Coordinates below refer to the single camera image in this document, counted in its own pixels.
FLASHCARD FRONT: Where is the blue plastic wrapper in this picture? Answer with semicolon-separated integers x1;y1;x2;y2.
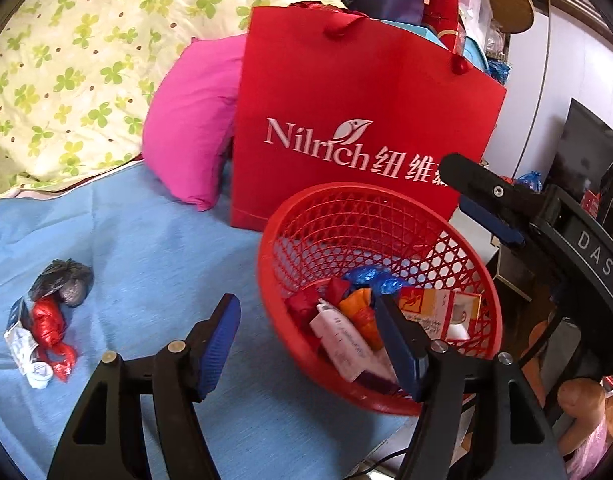
343;266;409;295

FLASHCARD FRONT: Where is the blue bed blanket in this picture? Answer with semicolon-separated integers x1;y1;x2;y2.
0;165;403;479

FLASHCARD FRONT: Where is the red ribbon bow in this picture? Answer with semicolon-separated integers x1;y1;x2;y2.
31;296;78;382

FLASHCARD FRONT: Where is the black plastic bag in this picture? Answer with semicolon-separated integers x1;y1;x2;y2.
29;259;94;308

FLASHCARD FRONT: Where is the red Nilrich paper bag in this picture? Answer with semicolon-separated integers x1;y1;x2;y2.
232;6;506;231

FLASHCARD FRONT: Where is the magenta pillow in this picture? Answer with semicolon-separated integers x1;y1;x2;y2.
142;35;247;211

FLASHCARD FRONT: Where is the blue and white carton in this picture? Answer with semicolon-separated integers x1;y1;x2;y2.
4;298;54;389

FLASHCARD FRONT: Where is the orange wrapper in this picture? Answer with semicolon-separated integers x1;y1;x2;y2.
339;288;383;351

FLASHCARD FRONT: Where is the clover print quilt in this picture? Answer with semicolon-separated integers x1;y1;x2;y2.
0;0;341;200

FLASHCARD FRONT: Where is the red and white carton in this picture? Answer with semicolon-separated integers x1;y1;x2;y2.
397;287;482;341

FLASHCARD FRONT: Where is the red plastic mesh basket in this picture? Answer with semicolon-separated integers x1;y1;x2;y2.
258;183;503;416

